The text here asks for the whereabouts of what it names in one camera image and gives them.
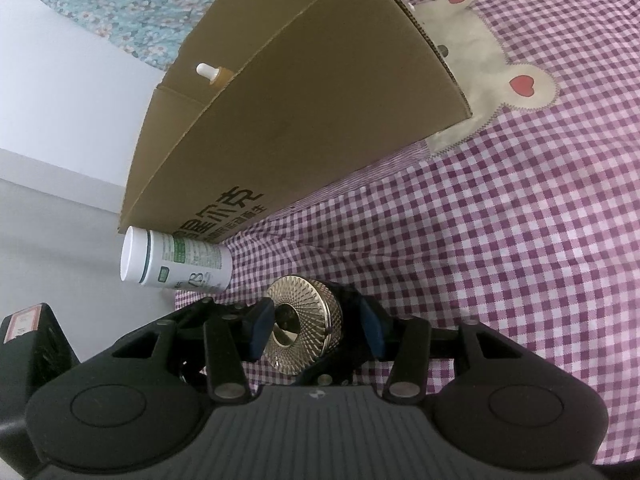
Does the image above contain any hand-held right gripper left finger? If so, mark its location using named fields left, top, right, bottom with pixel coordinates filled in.
left=112, top=299, right=276, bottom=404

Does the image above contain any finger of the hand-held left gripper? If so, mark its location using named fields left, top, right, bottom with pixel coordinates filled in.
left=294, top=355, right=364, bottom=387
left=171, top=297, right=215, bottom=334

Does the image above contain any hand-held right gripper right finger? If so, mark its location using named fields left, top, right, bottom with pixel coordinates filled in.
left=358, top=298, right=537, bottom=404

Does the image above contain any gold lid cosmetic jar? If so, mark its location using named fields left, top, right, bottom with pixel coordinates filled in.
left=262, top=275, right=367, bottom=377

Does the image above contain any brown cardboard box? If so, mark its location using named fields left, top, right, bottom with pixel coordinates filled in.
left=118, top=0, right=473, bottom=248

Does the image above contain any green dropper bottle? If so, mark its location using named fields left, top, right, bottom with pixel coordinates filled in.
left=196, top=62, right=233, bottom=86

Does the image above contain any white pill bottle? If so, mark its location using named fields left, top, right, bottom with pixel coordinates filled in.
left=120, top=226, right=233, bottom=293

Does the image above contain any blue floral curtain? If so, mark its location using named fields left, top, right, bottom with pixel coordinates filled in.
left=10, top=0, right=266, bottom=73

